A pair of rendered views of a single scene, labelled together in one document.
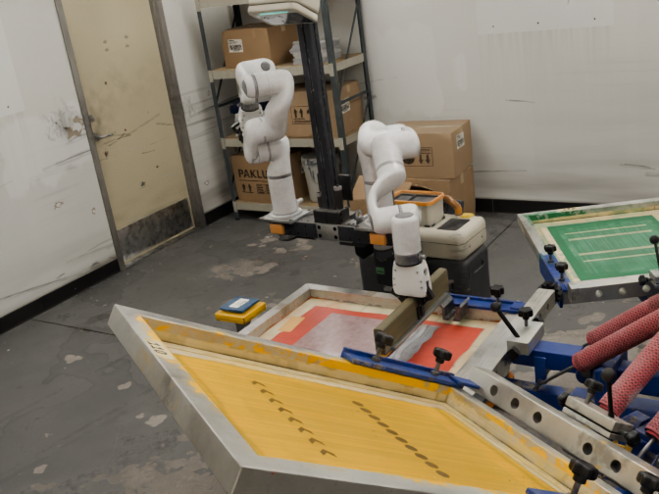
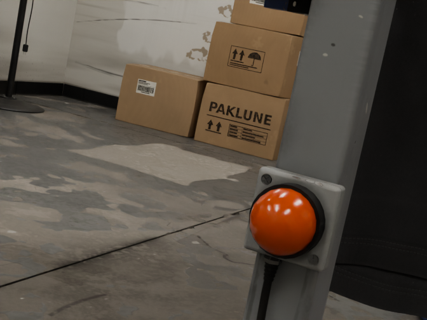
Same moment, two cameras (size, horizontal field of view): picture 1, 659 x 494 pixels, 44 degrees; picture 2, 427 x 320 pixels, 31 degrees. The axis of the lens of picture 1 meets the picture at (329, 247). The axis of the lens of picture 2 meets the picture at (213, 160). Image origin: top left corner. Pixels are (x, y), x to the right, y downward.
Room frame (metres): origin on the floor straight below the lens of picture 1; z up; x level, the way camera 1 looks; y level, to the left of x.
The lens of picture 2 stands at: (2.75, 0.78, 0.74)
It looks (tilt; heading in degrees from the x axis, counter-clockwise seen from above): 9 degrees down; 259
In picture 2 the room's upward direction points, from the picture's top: 11 degrees clockwise
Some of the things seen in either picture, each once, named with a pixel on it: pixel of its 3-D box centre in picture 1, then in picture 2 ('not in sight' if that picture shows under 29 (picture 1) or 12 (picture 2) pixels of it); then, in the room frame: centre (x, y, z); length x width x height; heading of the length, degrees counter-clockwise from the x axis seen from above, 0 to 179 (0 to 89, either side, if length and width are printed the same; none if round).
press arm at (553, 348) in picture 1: (547, 355); not in sight; (1.85, -0.52, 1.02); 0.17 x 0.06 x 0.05; 55
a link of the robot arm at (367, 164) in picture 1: (377, 158); not in sight; (2.74, -0.21, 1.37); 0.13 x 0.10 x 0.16; 91
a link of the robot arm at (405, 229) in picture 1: (407, 226); not in sight; (2.11, -0.22, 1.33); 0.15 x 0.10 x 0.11; 1
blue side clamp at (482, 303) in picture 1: (474, 310); not in sight; (2.26, -0.41, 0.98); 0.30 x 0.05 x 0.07; 55
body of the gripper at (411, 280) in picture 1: (410, 275); not in sight; (2.07, -0.21, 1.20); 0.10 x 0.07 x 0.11; 55
